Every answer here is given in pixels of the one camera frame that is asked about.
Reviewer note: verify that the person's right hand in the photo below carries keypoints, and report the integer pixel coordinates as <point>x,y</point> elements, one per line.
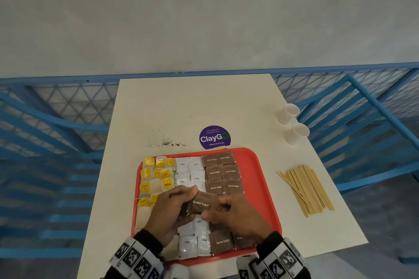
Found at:
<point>244,220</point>

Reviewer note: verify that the person's left hand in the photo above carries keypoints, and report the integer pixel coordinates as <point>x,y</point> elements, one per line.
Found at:
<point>163,213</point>

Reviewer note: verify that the person's left thumb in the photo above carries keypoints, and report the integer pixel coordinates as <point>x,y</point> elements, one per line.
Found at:
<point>183,191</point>

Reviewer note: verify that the person's right thumb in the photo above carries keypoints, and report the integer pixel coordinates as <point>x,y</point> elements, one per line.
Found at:
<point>214,215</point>

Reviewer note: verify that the brown sugar packet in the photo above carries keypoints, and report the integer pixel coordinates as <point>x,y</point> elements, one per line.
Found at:
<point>203,204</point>

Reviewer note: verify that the person's right forearm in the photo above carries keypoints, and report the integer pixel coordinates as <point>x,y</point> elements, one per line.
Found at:
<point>270,242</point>

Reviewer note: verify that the person's left forearm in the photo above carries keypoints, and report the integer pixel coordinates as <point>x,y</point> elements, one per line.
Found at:
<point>149,241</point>

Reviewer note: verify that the group of white coffee sachets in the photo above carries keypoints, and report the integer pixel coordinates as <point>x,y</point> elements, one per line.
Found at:
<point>191,171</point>

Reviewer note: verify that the group of yellow tea bags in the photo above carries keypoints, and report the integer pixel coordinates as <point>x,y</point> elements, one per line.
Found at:
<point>154,174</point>

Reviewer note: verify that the group of brown sugar sachets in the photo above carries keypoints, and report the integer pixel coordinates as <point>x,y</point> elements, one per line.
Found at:
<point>222,171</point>

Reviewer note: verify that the scattered dark tea crumbs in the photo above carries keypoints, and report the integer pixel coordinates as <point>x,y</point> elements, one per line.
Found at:
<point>167,142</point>

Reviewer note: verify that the red plastic tray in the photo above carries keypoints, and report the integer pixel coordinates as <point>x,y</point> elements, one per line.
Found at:
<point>258,187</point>

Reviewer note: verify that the round purple sticker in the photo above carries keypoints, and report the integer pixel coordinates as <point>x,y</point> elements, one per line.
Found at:
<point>214,138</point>

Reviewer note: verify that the right wrist marker band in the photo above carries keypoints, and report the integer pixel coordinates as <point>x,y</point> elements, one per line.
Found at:
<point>278,260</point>

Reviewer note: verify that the wrist marker band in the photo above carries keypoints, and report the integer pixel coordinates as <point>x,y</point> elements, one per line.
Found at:
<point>137,257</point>
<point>278,260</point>

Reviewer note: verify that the left wrist marker band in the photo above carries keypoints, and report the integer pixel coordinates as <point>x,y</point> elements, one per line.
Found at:
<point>137,257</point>

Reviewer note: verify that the pile of wooden stirrers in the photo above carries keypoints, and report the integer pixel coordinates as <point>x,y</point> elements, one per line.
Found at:
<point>309,190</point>

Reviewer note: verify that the white paper cup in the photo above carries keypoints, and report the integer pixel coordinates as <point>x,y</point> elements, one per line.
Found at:
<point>296,135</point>
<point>288,114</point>

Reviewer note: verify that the blue metal mesh railing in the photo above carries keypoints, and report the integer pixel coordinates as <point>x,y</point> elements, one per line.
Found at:
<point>49,118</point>

